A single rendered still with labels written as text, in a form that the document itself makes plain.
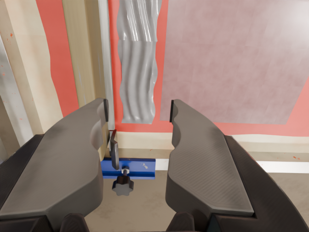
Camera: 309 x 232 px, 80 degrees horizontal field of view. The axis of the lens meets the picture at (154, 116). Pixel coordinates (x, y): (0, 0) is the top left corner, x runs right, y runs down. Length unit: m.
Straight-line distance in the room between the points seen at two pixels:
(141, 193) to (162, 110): 1.79
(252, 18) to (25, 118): 0.47
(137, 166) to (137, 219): 2.11
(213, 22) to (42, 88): 0.36
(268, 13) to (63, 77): 0.40
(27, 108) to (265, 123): 0.52
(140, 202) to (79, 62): 2.09
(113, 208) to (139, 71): 2.12
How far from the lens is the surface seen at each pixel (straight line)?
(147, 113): 0.41
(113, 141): 0.38
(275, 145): 0.57
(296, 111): 0.53
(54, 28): 0.40
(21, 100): 0.44
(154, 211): 2.42
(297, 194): 2.74
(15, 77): 0.43
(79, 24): 0.28
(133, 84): 0.39
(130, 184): 0.42
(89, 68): 0.28
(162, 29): 0.37
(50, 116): 0.48
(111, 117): 0.39
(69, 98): 0.44
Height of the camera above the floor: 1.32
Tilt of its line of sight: 60 degrees down
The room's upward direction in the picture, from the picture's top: 177 degrees clockwise
